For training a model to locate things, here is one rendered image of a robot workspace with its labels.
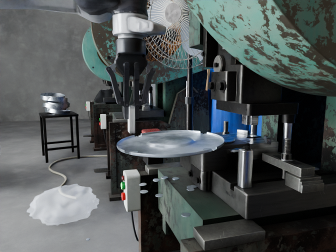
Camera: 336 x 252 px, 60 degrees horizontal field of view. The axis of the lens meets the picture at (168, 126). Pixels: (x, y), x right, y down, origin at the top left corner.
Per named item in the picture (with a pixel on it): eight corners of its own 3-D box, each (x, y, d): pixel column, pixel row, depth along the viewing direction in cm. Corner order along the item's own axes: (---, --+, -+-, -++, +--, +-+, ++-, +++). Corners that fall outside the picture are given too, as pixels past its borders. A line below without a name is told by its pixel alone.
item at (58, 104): (45, 163, 335) (40, 94, 323) (41, 154, 375) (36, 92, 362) (80, 158, 354) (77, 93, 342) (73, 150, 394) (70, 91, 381)
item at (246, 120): (248, 125, 84) (249, 112, 84) (239, 123, 89) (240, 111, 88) (258, 124, 85) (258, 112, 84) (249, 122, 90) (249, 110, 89)
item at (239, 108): (248, 125, 75) (249, 104, 74) (214, 116, 94) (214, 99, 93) (299, 123, 80) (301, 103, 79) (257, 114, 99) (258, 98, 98)
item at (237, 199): (245, 220, 64) (246, 194, 63) (179, 164, 107) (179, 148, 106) (351, 204, 73) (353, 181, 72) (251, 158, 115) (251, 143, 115)
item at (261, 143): (249, 159, 80) (250, 143, 79) (224, 147, 94) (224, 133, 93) (277, 157, 83) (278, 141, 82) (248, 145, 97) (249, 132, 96)
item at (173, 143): (96, 145, 80) (95, 143, 80) (170, 129, 100) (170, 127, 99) (170, 165, 59) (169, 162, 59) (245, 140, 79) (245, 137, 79)
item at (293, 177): (301, 193, 64) (305, 147, 63) (257, 170, 80) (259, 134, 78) (323, 190, 66) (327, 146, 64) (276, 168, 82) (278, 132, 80)
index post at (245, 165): (242, 188, 67) (244, 148, 65) (235, 184, 70) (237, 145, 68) (253, 187, 68) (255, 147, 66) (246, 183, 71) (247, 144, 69)
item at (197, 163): (161, 199, 75) (161, 147, 73) (149, 181, 88) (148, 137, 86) (247, 188, 82) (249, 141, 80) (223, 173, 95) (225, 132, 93)
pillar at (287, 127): (285, 158, 81) (288, 108, 79) (279, 156, 83) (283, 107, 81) (291, 158, 82) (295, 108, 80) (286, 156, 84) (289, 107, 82)
